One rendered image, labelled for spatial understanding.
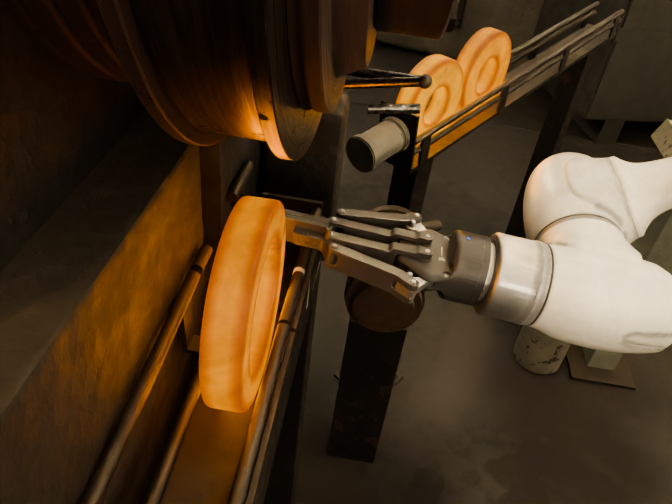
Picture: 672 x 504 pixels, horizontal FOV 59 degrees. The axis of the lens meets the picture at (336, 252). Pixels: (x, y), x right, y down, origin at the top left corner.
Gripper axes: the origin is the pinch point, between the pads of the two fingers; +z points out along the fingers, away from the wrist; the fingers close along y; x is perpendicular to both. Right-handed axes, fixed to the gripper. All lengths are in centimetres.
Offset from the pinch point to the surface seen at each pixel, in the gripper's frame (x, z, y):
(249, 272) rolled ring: 8.6, 1.1, -17.8
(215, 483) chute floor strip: -9.5, 0.6, -24.3
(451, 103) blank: -3, -19, 48
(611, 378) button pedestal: -67, -81, 57
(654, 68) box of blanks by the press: -31, -112, 195
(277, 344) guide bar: -3.0, -1.6, -13.7
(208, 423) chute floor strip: -9.3, 2.8, -19.1
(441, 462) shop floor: -71, -38, 25
